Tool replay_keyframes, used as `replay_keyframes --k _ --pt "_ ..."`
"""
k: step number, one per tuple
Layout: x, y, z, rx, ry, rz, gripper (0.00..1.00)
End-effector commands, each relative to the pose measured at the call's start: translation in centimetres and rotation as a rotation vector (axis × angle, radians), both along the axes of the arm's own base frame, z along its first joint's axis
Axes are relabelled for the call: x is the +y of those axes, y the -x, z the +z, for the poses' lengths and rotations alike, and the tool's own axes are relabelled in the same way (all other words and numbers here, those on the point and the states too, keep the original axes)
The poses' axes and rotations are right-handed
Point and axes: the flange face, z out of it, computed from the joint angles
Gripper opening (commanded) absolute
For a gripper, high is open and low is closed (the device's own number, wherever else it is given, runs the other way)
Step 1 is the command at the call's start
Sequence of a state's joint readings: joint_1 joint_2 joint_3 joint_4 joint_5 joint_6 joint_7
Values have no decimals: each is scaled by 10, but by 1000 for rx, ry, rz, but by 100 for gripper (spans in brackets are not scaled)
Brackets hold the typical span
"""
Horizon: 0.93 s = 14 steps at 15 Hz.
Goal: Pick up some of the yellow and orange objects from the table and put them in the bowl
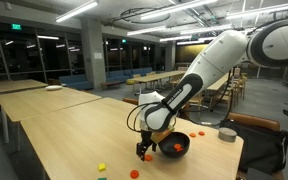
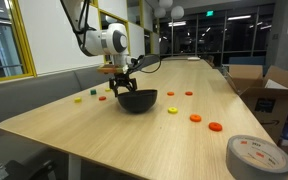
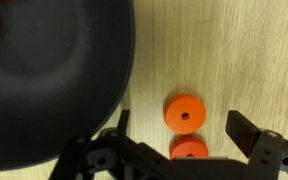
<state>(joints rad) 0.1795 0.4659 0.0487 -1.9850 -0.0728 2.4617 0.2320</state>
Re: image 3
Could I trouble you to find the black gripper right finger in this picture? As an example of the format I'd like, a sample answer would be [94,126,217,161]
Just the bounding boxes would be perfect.
[225,110,288,180]

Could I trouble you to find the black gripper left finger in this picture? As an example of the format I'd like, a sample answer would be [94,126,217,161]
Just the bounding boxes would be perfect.
[48,109,192,180]

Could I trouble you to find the orange disc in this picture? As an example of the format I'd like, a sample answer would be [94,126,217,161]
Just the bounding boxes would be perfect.
[163,93,207,136]

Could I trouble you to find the black bowl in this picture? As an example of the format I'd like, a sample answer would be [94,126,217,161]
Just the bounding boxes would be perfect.
[0,0,137,172]

